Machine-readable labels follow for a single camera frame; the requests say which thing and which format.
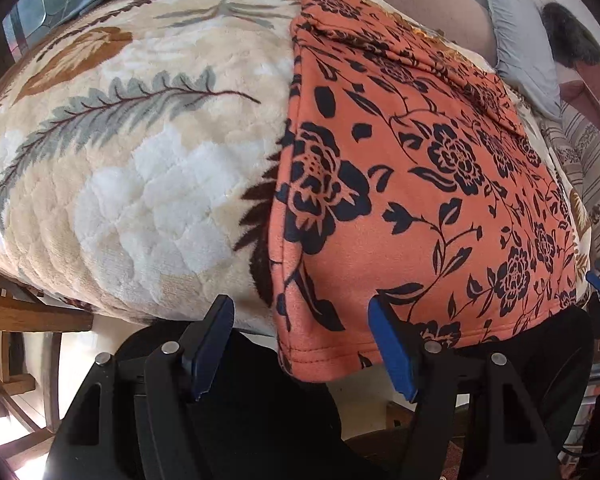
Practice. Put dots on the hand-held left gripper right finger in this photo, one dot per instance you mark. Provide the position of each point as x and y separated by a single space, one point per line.
392 350

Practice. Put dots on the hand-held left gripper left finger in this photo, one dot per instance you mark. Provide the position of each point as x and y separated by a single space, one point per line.
212 345

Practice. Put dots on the orange floral blouse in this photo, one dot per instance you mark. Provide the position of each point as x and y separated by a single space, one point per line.
405 185

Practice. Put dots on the striped floral cushion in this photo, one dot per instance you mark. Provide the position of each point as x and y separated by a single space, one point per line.
590 170

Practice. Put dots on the person's black pants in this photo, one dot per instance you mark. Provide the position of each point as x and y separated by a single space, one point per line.
280 435

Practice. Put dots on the pink and maroon blanket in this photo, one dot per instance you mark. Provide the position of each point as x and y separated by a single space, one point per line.
590 95

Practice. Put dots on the leaf print fleece blanket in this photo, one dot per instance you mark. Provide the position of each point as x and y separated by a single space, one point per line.
130 160

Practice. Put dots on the fur-trimmed olive jacket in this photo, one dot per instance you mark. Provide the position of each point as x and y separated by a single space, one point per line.
575 35

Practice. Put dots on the blue-grey pillow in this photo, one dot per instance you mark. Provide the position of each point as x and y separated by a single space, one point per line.
520 35

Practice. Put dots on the pink bolster cushion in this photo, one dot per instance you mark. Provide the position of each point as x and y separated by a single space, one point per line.
430 5

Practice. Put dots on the wooden furniture frame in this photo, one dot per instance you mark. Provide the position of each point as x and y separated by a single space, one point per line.
30 310

